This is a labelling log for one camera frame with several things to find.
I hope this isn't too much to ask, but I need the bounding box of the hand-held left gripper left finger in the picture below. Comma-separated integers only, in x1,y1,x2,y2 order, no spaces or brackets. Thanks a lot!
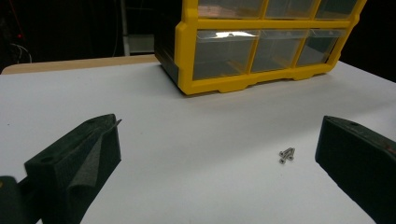
23,113,122,224

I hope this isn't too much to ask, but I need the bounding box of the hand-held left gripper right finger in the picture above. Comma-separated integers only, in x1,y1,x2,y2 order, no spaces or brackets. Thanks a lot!
315,115,396,224

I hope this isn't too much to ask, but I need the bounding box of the clear plastic organizer drawer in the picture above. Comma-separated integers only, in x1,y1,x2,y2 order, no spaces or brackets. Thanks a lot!
315,0,359,21

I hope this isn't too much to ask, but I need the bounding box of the yellow black drawer organizer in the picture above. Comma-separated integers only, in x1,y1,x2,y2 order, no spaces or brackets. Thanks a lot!
153,0,368,96

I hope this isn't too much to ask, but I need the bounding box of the light wooden table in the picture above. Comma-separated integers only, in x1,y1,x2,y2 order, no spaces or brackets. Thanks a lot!
1,54,161,76

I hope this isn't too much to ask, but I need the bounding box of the grey box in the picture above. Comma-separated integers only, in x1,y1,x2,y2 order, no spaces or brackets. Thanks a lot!
128,34,155,54

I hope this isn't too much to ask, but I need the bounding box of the grid of small clear drawers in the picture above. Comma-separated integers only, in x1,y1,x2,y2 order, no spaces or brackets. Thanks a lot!
191,0,347,81

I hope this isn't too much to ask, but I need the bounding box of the thin white cable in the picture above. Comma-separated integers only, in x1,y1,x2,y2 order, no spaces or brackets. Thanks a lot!
9,42,33,63

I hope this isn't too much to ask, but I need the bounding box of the grey metal post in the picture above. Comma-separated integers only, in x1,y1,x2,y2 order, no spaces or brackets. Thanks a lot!
120,0,131,57

